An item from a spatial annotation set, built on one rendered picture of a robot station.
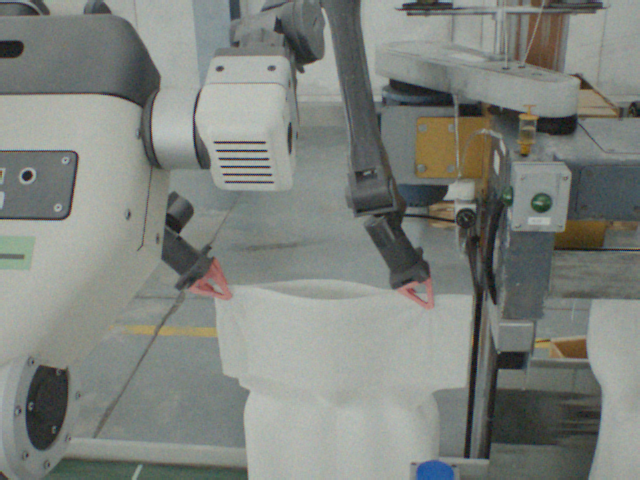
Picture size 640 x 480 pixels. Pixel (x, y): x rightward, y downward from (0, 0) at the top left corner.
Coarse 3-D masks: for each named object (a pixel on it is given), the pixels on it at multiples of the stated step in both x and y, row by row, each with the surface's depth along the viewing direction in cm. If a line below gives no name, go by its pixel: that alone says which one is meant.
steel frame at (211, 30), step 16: (192, 0) 555; (208, 0) 553; (224, 0) 552; (208, 16) 558; (224, 16) 557; (240, 16) 595; (208, 32) 564; (224, 32) 562; (208, 48) 569; (208, 64) 575
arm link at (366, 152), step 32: (320, 0) 119; (352, 0) 117; (352, 32) 117; (352, 64) 117; (352, 96) 118; (352, 128) 118; (352, 160) 118; (384, 160) 118; (352, 192) 119; (384, 192) 117
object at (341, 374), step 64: (256, 320) 134; (320, 320) 128; (384, 320) 129; (448, 320) 129; (256, 384) 138; (320, 384) 134; (384, 384) 135; (448, 384) 134; (256, 448) 138; (320, 448) 135; (384, 448) 133
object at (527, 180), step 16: (512, 176) 99; (528, 176) 96; (544, 176) 96; (560, 176) 95; (528, 192) 97; (544, 192) 97; (560, 192) 96; (512, 208) 99; (528, 208) 98; (560, 208) 97; (512, 224) 99; (560, 224) 99
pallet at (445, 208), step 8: (448, 200) 412; (432, 208) 408; (440, 208) 408; (448, 208) 407; (440, 216) 410; (448, 216) 409; (432, 224) 412; (440, 224) 412; (448, 224) 411; (608, 224) 404; (616, 224) 400; (624, 224) 400; (632, 224) 399
